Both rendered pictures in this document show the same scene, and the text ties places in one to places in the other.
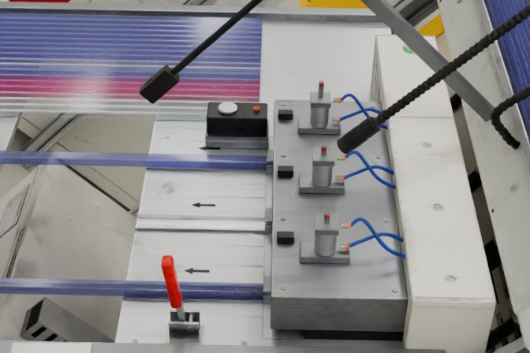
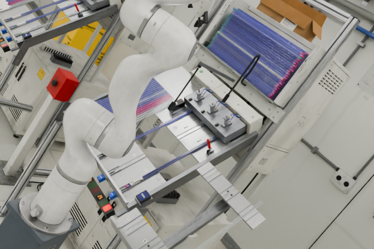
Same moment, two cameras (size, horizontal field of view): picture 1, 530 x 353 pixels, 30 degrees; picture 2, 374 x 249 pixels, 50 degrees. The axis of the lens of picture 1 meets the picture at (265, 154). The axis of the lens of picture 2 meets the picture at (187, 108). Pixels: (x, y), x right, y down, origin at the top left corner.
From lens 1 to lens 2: 110 cm
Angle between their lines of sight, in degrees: 26
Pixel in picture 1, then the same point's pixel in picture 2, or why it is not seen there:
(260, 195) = (195, 119)
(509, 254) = (259, 107)
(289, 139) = (196, 104)
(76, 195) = not seen: hidden behind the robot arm
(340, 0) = (75, 44)
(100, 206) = not seen: hidden behind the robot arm
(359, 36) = (177, 71)
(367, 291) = (240, 127)
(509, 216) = (254, 100)
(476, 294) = (259, 117)
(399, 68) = (203, 77)
